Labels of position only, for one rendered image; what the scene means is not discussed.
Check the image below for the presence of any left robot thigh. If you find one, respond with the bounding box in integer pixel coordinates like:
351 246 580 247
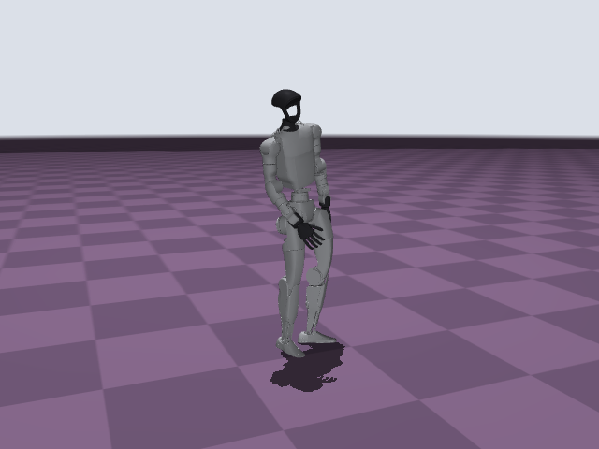
306 207 333 286

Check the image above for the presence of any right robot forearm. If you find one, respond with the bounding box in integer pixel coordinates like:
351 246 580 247
265 182 299 225

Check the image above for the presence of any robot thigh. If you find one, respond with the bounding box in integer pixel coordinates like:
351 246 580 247
306 207 333 286
276 210 305 294

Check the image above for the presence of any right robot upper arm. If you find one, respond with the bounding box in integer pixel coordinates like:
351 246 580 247
260 137 283 193

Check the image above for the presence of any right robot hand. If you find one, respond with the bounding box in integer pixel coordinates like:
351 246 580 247
291 212 325 250

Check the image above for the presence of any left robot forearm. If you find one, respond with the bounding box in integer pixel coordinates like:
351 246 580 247
314 167 331 204

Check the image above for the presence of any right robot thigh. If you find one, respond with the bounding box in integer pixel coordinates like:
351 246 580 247
276 210 305 294

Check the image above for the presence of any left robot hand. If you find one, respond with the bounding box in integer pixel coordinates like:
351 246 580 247
319 196 331 222

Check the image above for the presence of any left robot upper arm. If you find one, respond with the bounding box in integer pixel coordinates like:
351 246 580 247
306 123 326 173

